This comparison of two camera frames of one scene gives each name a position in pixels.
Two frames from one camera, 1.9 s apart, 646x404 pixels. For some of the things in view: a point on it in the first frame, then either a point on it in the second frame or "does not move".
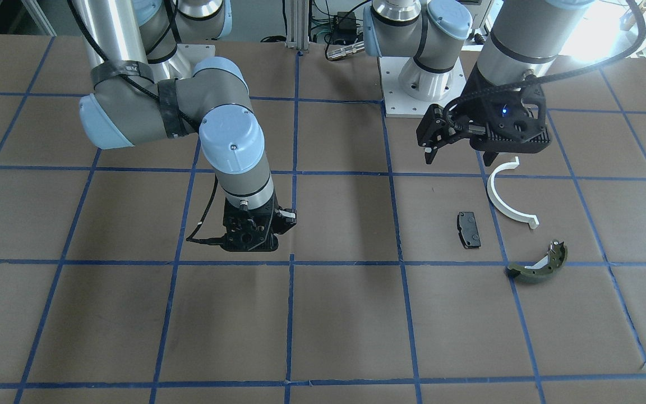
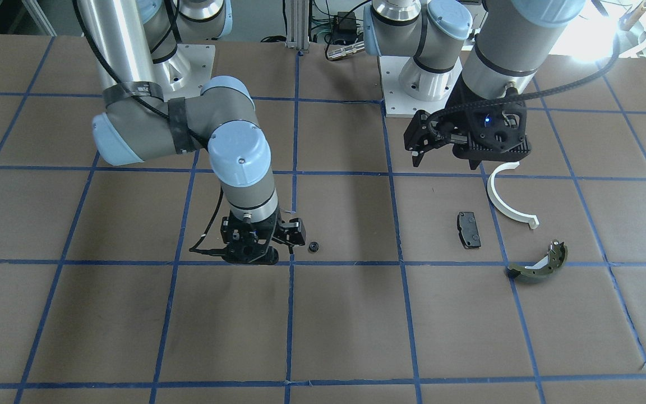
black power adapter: x=346 y=29 does not move
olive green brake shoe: x=542 y=270 does not move
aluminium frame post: x=298 y=24 does not move
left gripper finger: x=430 y=154 → x=416 y=156
